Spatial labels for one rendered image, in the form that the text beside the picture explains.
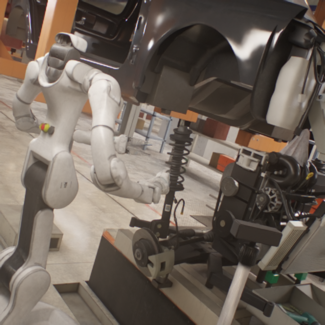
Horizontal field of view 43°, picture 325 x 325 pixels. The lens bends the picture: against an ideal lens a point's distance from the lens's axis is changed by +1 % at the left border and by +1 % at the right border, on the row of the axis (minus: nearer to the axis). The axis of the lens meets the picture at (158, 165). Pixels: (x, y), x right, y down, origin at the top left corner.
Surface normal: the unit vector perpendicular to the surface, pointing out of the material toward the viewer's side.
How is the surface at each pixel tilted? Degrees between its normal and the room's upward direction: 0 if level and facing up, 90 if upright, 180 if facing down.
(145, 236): 104
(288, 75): 91
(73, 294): 0
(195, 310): 90
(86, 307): 0
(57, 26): 90
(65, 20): 90
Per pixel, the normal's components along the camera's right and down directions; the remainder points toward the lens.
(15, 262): -0.26, -0.69
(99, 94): -0.34, -0.25
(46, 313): 0.53, 0.01
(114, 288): -0.77, -0.11
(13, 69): 0.57, 0.32
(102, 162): -0.32, 0.08
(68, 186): 0.74, 0.32
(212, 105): -0.75, 0.20
